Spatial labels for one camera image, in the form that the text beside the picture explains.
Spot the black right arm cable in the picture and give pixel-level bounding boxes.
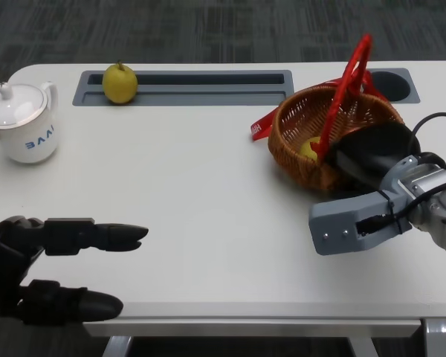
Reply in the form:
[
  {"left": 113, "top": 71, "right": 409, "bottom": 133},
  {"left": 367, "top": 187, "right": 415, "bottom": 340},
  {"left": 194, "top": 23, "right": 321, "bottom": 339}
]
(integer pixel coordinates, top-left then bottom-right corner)
[{"left": 356, "top": 112, "right": 446, "bottom": 239}]

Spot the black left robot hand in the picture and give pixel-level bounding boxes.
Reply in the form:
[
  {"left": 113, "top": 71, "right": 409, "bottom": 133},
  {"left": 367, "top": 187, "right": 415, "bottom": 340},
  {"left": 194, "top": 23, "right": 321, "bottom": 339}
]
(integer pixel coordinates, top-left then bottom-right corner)
[{"left": 0, "top": 215, "right": 149, "bottom": 338}]

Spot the white ceramic mug lid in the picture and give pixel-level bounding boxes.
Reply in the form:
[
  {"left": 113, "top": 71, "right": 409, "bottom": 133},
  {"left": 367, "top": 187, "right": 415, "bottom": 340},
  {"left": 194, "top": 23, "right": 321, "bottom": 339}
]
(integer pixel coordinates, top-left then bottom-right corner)
[{"left": 0, "top": 82, "right": 48, "bottom": 129}]

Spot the white mug with blue print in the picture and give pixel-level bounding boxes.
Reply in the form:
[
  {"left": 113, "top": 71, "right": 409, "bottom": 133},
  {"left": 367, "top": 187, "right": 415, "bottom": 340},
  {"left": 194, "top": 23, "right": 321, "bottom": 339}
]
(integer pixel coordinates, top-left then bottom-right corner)
[{"left": 0, "top": 81, "right": 59, "bottom": 164}]

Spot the grey table frame rail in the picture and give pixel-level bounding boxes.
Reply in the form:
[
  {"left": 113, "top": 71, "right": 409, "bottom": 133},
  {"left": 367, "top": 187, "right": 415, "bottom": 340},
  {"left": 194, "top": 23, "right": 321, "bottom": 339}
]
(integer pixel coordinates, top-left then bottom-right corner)
[{"left": 83, "top": 318, "right": 421, "bottom": 338}]

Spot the grey metal table leg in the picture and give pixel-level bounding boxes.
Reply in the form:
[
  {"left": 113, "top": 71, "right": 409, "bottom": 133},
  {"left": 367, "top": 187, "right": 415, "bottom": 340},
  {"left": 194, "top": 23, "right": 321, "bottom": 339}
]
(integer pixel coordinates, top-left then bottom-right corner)
[
  {"left": 103, "top": 335, "right": 133, "bottom": 357},
  {"left": 423, "top": 318, "right": 446, "bottom": 357},
  {"left": 345, "top": 335, "right": 376, "bottom": 357}
]

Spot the wicker basket with red handle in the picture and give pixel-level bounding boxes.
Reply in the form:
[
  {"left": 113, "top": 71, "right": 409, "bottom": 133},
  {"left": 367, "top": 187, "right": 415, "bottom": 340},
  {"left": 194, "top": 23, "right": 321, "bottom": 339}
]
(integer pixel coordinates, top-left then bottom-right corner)
[{"left": 267, "top": 33, "right": 404, "bottom": 191}]

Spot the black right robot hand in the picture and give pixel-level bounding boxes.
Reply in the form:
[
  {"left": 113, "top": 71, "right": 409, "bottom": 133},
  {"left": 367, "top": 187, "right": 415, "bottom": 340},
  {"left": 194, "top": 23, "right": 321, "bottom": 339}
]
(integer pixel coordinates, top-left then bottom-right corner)
[{"left": 325, "top": 122, "right": 421, "bottom": 189}]

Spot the green pear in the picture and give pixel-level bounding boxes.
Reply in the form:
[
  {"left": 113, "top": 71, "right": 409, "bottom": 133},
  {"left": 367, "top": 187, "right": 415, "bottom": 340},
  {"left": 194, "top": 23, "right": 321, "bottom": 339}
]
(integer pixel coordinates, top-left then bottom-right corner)
[{"left": 300, "top": 136, "right": 323, "bottom": 161}]

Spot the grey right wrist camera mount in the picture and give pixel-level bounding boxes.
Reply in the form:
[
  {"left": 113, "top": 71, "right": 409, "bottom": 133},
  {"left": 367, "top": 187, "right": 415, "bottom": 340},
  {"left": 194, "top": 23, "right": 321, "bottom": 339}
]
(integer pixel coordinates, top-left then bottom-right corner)
[{"left": 307, "top": 155, "right": 419, "bottom": 257}]

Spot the yellow pear with stem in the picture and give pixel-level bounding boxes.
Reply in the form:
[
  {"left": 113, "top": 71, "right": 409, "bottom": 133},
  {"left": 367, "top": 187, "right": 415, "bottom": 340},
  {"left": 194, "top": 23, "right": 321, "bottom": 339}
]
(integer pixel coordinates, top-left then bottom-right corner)
[{"left": 102, "top": 60, "right": 139, "bottom": 105}]

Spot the grey recessed slot tray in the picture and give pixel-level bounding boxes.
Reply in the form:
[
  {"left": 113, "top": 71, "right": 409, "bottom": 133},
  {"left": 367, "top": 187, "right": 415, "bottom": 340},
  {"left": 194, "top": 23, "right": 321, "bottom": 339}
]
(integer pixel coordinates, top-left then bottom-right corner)
[{"left": 72, "top": 69, "right": 296, "bottom": 108}]

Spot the grey recessed cup holder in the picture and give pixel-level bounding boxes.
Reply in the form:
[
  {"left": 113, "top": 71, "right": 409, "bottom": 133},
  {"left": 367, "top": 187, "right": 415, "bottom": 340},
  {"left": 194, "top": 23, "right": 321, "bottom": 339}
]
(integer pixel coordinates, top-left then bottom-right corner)
[{"left": 367, "top": 67, "right": 421, "bottom": 104}]

